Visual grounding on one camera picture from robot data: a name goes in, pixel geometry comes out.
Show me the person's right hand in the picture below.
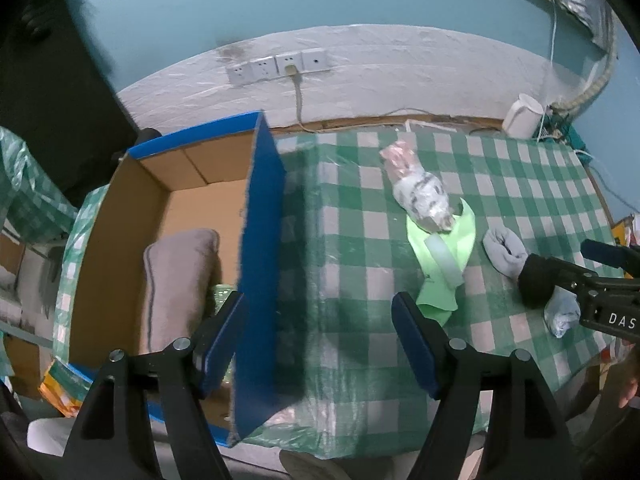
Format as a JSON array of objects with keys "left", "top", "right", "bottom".
[{"left": 620, "top": 359, "right": 640, "bottom": 411}]

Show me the white wall socket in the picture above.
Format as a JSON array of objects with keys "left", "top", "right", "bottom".
[
  {"left": 301, "top": 48, "right": 332, "bottom": 73},
  {"left": 226, "top": 61, "right": 253, "bottom": 86},
  {"left": 250, "top": 56, "right": 278, "bottom": 82},
  {"left": 275, "top": 52, "right": 304, "bottom": 77}
]

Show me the grey insulated pipe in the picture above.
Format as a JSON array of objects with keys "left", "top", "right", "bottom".
[{"left": 565, "top": 10, "right": 619, "bottom": 111}]

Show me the light blue sock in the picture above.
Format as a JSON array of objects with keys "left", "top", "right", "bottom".
[{"left": 544, "top": 290, "right": 582, "bottom": 338}]

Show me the teal power strip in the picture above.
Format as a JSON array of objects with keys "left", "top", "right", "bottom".
[{"left": 542, "top": 107, "right": 593, "bottom": 161}]

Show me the black hanging garment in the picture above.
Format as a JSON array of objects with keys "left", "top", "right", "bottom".
[{"left": 0, "top": 0, "right": 141, "bottom": 206}]

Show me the green checked tablecloth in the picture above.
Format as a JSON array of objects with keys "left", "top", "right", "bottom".
[{"left": 52, "top": 127, "right": 626, "bottom": 461}]

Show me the green checked plastic cover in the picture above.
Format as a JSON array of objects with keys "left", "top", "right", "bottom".
[{"left": 0, "top": 127, "right": 78, "bottom": 243}]

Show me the grey plug cable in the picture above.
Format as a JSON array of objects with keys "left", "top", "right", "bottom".
[{"left": 284, "top": 65, "right": 307, "bottom": 131}]

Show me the thin white cable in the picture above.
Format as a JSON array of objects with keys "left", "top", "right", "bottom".
[{"left": 546, "top": 0, "right": 559, "bottom": 106}]

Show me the blue cardboard box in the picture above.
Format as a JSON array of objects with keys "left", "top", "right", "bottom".
[{"left": 67, "top": 110, "right": 308, "bottom": 448}]

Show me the white electric kettle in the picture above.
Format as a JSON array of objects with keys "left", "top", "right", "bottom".
[{"left": 502, "top": 93, "right": 546, "bottom": 139}]

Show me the black sock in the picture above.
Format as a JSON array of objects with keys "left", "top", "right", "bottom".
[{"left": 517, "top": 254, "right": 558, "bottom": 309}]

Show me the orange packet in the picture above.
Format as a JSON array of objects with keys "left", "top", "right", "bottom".
[{"left": 40, "top": 360, "right": 93, "bottom": 418}]

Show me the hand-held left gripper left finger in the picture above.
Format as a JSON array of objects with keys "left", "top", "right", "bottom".
[{"left": 62, "top": 290, "right": 251, "bottom": 480}]

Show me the grey folded cloth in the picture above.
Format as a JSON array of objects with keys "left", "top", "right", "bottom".
[{"left": 142, "top": 228, "right": 221, "bottom": 356}]

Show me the white plastic strip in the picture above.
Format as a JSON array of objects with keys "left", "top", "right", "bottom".
[{"left": 405, "top": 119, "right": 457, "bottom": 134}]

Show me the grey sock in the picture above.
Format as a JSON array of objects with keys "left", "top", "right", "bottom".
[{"left": 482, "top": 226, "right": 531, "bottom": 278}]

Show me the light green cloth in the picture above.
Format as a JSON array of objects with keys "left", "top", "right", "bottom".
[{"left": 406, "top": 197, "right": 477, "bottom": 326}]

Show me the yellow printed bag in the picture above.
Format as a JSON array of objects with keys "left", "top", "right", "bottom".
[{"left": 612, "top": 215, "right": 640, "bottom": 248}]

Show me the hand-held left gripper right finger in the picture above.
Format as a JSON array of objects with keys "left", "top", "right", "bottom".
[{"left": 391, "top": 291, "right": 583, "bottom": 480}]

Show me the plastic cloth bundle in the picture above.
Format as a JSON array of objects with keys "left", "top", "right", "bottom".
[{"left": 378, "top": 141, "right": 456, "bottom": 233}]

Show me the white plastic tube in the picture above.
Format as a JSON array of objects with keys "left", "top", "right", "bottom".
[{"left": 424, "top": 234, "right": 466, "bottom": 288}]

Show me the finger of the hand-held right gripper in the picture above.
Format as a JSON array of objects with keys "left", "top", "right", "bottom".
[
  {"left": 545, "top": 256, "right": 603, "bottom": 292},
  {"left": 581, "top": 238, "right": 640, "bottom": 278}
]

